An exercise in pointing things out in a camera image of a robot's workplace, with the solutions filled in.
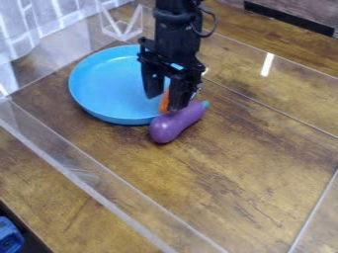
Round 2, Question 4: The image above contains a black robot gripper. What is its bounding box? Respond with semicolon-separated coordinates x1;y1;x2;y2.
138;0;206;112

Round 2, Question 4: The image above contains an orange toy carrot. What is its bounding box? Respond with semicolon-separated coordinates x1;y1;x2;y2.
159;87;170;114

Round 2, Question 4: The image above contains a blue round plastic tray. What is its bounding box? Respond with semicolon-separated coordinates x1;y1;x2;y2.
68;44;163;126

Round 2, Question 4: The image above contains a purple toy eggplant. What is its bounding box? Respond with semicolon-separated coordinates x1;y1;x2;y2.
150;100;210;143

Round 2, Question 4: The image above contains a white patterned curtain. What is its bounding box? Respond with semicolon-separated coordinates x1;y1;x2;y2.
0;0;130;63

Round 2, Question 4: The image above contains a black baseboard strip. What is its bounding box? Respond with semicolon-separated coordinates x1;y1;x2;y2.
245;0;336;38

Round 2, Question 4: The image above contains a blue object at corner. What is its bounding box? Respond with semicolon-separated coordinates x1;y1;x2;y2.
0;216;26;253

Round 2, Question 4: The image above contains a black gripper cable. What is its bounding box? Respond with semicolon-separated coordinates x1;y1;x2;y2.
189;1;219;39

